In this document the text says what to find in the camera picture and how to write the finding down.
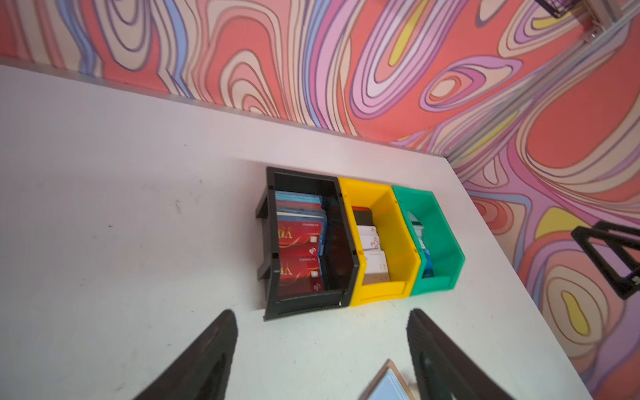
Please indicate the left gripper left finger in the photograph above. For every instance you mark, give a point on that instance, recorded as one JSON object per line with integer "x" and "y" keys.
{"x": 202, "y": 371}

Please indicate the yellow plastic bin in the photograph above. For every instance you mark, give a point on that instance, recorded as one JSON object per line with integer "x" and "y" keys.
{"x": 401, "y": 253}

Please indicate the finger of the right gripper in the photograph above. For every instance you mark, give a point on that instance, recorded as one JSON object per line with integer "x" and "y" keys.
{"x": 614, "y": 250}

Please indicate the red VIP cards stack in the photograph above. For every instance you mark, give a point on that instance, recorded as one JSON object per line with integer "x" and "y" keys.
{"x": 302, "y": 224}

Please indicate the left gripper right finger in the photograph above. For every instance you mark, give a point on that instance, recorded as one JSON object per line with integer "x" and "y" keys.
{"x": 442, "y": 369}

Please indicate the blue cards stack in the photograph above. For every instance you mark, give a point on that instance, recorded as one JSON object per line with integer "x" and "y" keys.
{"x": 428, "y": 270}

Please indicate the white black cards stack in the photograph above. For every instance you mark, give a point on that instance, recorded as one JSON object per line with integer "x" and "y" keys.
{"x": 376, "y": 270}

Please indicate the tan leather card holder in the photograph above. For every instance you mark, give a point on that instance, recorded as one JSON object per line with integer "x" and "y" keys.
{"x": 387, "y": 384}

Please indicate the black plastic bin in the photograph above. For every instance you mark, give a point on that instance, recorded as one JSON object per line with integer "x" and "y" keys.
{"x": 339, "y": 262}

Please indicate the green plastic bin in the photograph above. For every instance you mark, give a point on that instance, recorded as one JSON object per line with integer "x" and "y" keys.
{"x": 447, "y": 256}

